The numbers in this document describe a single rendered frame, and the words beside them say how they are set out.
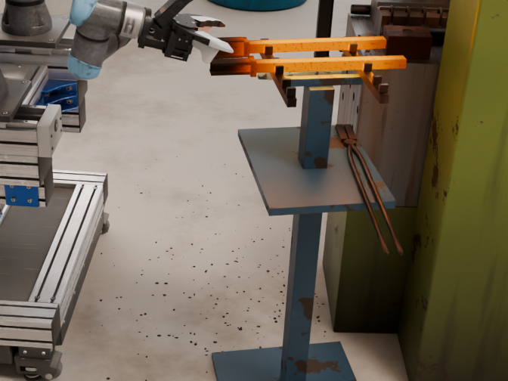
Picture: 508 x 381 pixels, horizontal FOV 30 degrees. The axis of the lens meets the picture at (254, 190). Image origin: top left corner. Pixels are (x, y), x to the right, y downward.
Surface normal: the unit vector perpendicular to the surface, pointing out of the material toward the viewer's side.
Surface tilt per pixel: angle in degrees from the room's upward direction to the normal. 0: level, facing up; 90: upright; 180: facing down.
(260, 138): 0
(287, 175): 0
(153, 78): 0
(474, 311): 90
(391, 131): 90
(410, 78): 90
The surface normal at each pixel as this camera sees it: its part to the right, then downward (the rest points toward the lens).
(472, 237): 0.03, 0.51
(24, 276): 0.05, -0.86
